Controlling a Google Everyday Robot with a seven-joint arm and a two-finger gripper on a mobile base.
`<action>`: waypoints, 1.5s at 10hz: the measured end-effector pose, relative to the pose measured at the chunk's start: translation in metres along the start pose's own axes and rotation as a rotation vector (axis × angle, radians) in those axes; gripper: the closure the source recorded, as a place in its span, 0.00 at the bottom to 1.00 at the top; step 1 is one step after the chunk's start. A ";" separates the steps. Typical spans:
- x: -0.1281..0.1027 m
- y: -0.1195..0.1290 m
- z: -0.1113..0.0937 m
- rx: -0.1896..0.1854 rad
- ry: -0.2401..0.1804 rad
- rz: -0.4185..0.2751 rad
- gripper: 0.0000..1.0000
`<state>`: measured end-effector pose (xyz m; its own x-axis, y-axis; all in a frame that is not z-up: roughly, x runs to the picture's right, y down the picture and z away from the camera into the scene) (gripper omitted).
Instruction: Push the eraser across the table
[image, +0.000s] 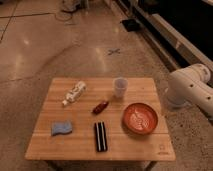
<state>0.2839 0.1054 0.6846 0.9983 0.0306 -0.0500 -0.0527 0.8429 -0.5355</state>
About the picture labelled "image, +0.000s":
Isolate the black white striped eraser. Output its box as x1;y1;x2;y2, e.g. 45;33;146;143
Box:
94;122;108;152

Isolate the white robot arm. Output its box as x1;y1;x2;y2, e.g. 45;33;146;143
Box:
164;64;213;119

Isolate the translucent plastic cup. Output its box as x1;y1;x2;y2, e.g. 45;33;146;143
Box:
113;77;128;98

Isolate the red chili pepper toy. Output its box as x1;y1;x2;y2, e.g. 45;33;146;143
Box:
92;101;109;114

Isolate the clear plastic bottle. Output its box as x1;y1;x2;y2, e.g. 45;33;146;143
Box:
62;81;86;106

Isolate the wooden table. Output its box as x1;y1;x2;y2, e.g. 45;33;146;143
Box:
25;78;175;161

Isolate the orange bowl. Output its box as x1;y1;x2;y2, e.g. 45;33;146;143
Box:
122;103;158;135

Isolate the black floor box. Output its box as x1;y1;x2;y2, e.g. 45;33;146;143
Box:
121;19;140;32

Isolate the blue sponge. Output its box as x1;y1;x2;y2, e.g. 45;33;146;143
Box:
51;121;72;136

